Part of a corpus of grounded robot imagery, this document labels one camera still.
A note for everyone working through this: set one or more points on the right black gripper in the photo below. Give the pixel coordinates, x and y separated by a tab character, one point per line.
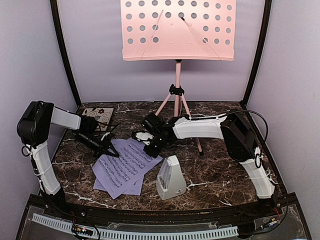
154	153

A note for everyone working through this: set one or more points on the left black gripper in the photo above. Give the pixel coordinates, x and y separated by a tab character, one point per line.
103	147

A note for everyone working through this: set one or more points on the purple sheet music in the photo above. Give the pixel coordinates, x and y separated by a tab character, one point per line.
118	174
135	189

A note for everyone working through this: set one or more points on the pink music stand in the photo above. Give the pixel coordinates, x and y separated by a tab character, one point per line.
178	30

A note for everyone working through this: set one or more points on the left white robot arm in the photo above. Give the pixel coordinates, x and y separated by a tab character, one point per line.
34	127

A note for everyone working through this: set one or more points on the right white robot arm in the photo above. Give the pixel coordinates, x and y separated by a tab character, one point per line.
238	135

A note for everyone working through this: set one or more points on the floral ceramic tile coaster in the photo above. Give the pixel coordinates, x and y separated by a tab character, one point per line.
101	114

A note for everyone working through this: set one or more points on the white metronome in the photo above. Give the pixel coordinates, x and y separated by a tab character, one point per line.
170	181

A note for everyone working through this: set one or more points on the small circuit board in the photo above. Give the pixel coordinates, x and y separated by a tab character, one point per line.
81	231

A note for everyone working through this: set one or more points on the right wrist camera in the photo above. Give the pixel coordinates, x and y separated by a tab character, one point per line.
142	136

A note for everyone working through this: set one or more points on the white slotted cable duct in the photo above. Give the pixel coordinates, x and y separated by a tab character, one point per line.
100	233

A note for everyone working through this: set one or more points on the left black frame post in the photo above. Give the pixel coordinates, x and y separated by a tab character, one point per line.
63	51

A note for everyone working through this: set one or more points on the black frame post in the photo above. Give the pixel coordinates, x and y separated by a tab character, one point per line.
63	51
258	53

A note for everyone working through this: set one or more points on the right black frame post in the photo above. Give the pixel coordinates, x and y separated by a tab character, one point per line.
258	53

